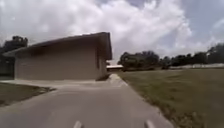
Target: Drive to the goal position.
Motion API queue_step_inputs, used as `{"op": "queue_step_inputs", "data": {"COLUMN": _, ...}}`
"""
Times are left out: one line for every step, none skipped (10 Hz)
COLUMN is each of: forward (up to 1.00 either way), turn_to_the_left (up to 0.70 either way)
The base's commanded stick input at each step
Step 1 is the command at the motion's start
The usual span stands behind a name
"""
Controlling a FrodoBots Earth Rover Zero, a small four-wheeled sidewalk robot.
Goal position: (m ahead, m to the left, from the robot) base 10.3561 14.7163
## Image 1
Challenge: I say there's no low distant building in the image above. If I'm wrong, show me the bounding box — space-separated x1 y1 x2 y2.
105 64 124 73

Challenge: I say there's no row of trees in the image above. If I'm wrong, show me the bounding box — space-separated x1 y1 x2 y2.
117 43 224 72

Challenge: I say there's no grey concrete path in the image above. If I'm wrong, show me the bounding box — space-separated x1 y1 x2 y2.
0 73 175 128

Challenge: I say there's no beige building with sloped roof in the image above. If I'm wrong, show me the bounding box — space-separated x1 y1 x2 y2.
2 31 113 82

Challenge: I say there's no robot's own part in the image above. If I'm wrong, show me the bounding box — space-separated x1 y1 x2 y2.
73 120 83 128

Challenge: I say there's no large grass field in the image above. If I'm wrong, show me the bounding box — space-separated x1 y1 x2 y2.
117 68 224 128

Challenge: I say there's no long pale fence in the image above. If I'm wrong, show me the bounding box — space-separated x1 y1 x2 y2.
168 63 224 70

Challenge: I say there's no small grass patch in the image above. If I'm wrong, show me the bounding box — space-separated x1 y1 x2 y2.
0 81 56 107

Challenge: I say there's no tree behind building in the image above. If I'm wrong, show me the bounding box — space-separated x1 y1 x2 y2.
0 35 29 78

